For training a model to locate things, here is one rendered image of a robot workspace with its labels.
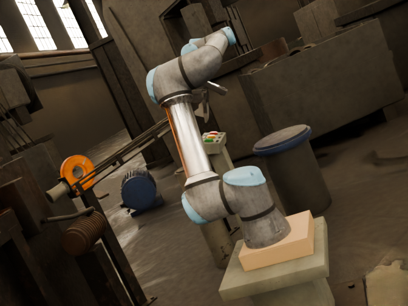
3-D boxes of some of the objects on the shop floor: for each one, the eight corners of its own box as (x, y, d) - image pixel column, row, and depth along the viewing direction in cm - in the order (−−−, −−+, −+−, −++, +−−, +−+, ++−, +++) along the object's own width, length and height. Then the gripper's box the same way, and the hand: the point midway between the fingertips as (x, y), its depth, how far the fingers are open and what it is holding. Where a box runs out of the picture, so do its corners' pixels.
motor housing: (109, 343, 190) (53, 234, 181) (126, 312, 211) (76, 214, 202) (135, 335, 187) (79, 224, 178) (150, 305, 208) (101, 204, 199)
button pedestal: (241, 265, 208) (189, 146, 198) (246, 242, 231) (198, 135, 221) (274, 255, 204) (222, 133, 194) (274, 233, 227) (228, 122, 217)
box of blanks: (286, 166, 331) (248, 70, 318) (263, 150, 413) (232, 73, 400) (412, 111, 332) (378, 13, 319) (364, 105, 414) (336, 27, 401)
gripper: (190, 74, 199) (193, 121, 204) (186, 76, 190) (189, 124, 195) (209, 73, 197) (212, 120, 202) (206, 75, 188) (209, 124, 194)
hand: (207, 119), depth 198 cm, fingers closed
